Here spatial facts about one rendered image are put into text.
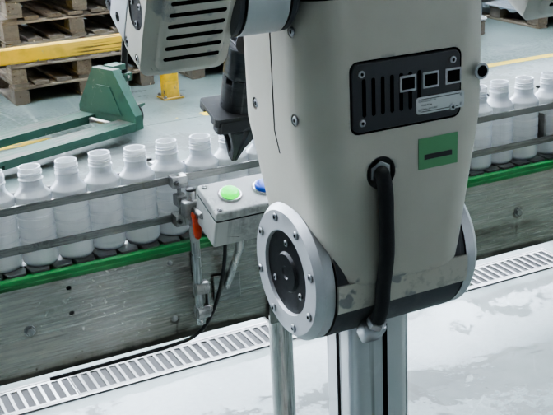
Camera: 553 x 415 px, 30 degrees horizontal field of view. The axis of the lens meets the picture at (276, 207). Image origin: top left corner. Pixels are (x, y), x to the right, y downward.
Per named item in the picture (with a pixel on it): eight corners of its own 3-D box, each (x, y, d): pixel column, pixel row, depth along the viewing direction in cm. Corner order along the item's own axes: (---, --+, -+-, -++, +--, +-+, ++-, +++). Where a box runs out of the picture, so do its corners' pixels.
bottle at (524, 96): (515, 161, 209) (518, 81, 204) (502, 153, 215) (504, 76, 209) (541, 158, 211) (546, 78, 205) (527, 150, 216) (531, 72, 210)
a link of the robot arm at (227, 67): (239, 48, 144) (273, 42, 147) (215, 26, 149) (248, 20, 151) (234, 91, 148) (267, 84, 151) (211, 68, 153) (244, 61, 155)
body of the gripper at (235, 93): (197, 108, 155) (201, 65, 151) (258, 98, 160) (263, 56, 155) (215, 131, 151) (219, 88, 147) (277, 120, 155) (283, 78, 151)
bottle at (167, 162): (150, 234, 180) (141, 143, 175) (168, 222, 185) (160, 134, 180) (178, 238, 178) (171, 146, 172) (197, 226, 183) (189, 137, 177)
